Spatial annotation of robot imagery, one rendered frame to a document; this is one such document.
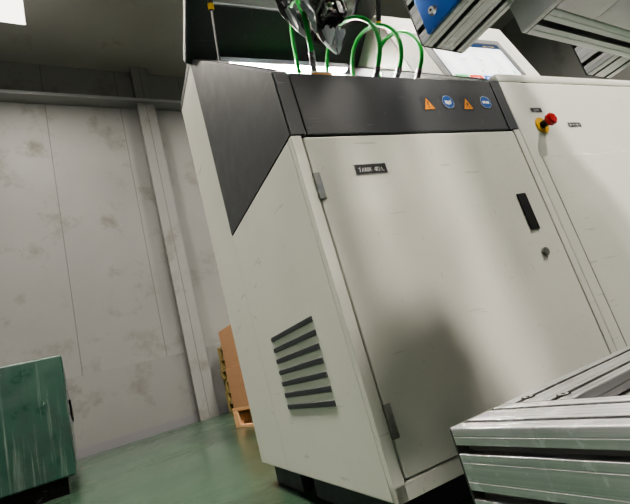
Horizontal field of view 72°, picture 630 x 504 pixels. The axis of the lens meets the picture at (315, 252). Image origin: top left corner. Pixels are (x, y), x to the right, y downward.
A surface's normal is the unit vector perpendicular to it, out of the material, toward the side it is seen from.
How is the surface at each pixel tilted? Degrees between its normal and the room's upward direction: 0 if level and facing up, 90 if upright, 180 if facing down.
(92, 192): 90
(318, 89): 90
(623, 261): 90
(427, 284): 90
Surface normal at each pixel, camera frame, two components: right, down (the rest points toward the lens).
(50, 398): 0.45, -0.34
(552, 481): -0.85, 0.11
